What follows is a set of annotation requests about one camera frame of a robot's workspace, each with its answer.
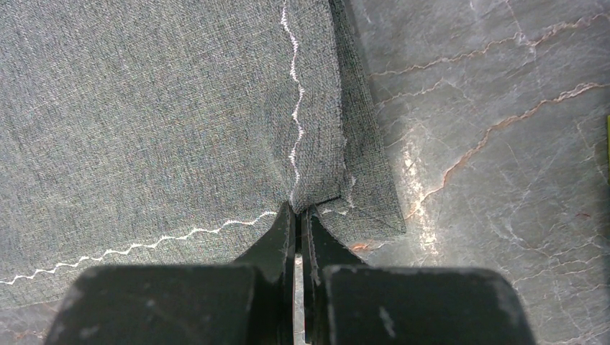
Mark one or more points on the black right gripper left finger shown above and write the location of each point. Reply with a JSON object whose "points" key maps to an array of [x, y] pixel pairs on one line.
{"points": [[273, 256]]}

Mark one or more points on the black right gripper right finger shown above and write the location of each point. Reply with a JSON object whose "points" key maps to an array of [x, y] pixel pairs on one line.
{"points": [[319, 249]]}

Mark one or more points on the grey cloth napkin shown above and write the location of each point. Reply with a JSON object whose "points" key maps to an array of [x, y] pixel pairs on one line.
{"points": [[165, 132]]}

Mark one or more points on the yellow toy block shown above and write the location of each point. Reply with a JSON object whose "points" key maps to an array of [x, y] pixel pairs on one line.
{"points": [[608, 138]]}

